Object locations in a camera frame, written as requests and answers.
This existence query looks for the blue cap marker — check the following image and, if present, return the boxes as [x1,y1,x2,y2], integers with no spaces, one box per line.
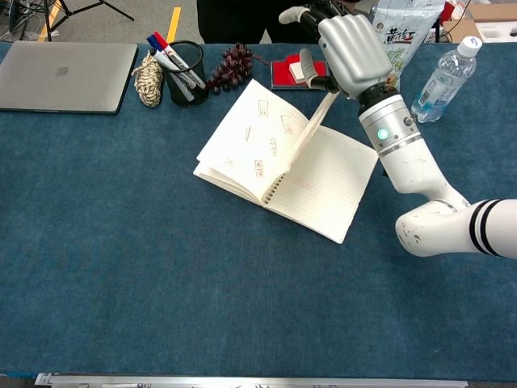
[145,33,195,93]

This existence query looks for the white and red stamp block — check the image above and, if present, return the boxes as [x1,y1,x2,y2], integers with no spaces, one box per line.
[285,53,309,82]

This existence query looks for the yellow spiral notebook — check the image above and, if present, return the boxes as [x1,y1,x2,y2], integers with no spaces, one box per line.
[192,78,380,245]

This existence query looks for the blue felt table cloth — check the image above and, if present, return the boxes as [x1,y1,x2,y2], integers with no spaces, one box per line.
[0,40,517,379]

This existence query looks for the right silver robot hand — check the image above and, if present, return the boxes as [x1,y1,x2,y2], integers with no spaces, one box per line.
[278,0,395,100]

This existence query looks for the person in black clothes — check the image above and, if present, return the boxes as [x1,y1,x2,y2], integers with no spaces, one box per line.
[196,0,321,44]

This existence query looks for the markers in cup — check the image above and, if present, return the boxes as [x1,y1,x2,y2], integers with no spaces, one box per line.
[153,31,208,91]

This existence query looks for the black cap marker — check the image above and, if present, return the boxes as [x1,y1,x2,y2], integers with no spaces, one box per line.
[149,48,195,102]

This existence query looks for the cardboard box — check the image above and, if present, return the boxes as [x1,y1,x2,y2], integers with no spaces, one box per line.
[442,2,517,44]

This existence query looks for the black mesh pen holder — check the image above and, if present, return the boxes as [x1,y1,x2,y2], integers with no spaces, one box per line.
[160,40,210,108]

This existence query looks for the dark red grape bunch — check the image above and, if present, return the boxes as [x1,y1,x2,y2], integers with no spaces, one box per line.
[206,41,254,96]

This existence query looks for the beige rope coil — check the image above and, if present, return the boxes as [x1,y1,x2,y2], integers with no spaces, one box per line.
[131,51,166,109]

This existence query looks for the aluminium rail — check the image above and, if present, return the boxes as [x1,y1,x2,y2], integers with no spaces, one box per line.
[34,372,469,388]

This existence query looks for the red ink pad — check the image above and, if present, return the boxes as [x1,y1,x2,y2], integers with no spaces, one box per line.
[270,59,333,91]

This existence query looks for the white nut snack bag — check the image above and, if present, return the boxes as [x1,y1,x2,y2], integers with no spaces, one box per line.
[369,0,445,95]

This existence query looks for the grey laptop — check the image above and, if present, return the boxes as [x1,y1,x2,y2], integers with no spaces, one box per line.
[0,40,140,116]

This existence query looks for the clear plastic water bottle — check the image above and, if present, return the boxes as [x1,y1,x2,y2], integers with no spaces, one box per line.
[410,35,484,124]

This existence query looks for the black tripod stand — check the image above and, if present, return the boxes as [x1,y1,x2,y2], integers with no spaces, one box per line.
[40,0,135,41]

